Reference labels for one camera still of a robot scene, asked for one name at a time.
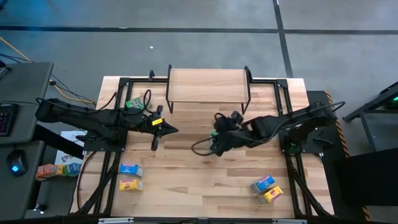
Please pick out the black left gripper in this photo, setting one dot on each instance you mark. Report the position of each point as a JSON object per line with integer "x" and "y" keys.
{"x": 157, "y": 138}

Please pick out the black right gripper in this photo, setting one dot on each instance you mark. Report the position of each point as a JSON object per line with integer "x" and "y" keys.
{"x": 233, "y": 138}

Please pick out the blue cereal box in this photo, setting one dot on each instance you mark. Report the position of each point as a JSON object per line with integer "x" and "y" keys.
{"x": 263, "y": 183}
{"x": 131, "y": 170}

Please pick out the yellow cereal box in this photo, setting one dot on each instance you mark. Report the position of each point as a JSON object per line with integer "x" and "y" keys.
{"x": 272, "y": 195}
{"x": 130, "y": 185}

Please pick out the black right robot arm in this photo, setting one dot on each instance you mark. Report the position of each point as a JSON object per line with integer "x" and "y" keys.
{"x": 295, "y": 124}

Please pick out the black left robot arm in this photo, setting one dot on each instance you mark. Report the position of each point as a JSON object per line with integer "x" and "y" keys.
{"x": 77, "y": 116}

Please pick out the wooden shelf black metal legs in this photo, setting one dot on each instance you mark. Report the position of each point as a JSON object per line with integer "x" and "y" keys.
{"x": 206, "y": 85}

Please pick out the orange spare cereal box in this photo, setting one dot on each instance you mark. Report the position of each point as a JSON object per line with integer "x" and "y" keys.
{"x": 46, "y": 171}

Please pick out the yellow tag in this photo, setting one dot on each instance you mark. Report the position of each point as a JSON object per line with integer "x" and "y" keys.
{"x": 157, "y": 122}

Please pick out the black clamp knob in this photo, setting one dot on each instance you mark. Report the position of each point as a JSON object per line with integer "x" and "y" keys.
{"x": 151, "y": 74}

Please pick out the green blue spare box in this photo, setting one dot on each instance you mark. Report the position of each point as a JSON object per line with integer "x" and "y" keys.
{"x": 72, "y": 169}

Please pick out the white printed paper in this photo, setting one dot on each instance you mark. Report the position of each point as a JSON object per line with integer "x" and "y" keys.
{"x": 66, "y": 157}

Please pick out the black desk support bar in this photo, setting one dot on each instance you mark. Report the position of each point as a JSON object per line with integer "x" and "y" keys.
{"x": 56, "y": 141}

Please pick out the small yellow spare box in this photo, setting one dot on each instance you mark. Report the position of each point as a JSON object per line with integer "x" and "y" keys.
{"x": 60, "y": 170}

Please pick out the black mat hazard stripe edge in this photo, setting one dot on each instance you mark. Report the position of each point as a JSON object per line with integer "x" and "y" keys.
{"x": 342, "y": 214}

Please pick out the large grey desk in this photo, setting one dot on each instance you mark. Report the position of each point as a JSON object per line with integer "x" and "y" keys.
{"x": 25, "y": 93}

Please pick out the black caster wheel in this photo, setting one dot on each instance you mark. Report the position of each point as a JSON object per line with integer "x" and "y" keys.
{"x": 40, "y": 208}

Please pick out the black computer mouse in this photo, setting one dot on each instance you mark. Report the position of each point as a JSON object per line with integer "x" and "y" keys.
{"x": 17, "y": 162}

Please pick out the large black box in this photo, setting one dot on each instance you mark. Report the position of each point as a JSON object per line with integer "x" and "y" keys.
{"x": 367, "y": 179}

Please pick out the black metal stand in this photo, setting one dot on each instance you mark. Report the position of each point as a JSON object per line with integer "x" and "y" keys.
{"x": 373, "y": 105}

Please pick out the black backlit keyboard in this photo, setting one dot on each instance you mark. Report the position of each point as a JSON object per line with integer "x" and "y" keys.
{"x": 7, "y": 119}

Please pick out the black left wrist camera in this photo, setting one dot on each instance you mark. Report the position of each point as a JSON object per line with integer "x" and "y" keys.
{"x": 144, "y": 121}

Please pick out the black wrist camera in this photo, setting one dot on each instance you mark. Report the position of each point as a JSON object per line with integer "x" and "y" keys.
{"x": 144, "y": 121}
{"x": 237, "y": 117}

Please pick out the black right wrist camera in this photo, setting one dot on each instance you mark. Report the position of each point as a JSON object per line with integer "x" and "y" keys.
{"x": 237, "y": 117}

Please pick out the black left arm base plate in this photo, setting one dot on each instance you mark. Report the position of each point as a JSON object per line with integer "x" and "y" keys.
{"x": 102, "y": 146}

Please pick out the black metal table frame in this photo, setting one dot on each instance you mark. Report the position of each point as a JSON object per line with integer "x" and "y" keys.
{"x": 281, "y": 84}

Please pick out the silver metal bracket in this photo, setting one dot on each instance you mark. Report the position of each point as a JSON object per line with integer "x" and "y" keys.
{"x": 289, "y": 221}
{"x": 115, "y": 220}

